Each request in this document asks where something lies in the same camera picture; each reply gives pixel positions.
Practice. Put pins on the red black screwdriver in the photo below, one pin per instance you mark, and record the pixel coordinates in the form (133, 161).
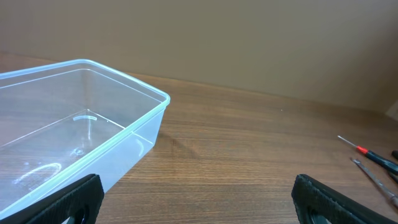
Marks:
(385, 163)

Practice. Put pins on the silver combination wrench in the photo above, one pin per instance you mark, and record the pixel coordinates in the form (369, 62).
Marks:
(390, 195)

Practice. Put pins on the clear plastic container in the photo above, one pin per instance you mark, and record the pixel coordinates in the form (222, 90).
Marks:
(63, 121)

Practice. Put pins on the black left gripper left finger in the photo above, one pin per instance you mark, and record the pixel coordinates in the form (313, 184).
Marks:
(76, 203)

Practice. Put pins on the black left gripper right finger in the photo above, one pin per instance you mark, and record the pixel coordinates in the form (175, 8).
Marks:
(315, 202)

